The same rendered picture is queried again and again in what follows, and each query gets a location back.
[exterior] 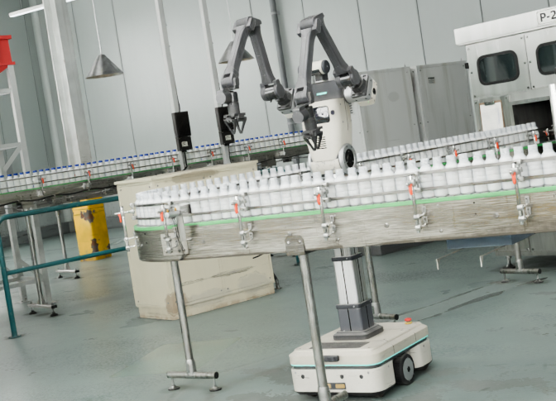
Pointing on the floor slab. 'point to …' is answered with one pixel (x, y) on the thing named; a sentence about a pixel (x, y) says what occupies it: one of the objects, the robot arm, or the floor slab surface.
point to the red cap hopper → (25, 176)
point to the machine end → (515, 84)
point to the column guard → (91, 230)
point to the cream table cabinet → (243, 285)
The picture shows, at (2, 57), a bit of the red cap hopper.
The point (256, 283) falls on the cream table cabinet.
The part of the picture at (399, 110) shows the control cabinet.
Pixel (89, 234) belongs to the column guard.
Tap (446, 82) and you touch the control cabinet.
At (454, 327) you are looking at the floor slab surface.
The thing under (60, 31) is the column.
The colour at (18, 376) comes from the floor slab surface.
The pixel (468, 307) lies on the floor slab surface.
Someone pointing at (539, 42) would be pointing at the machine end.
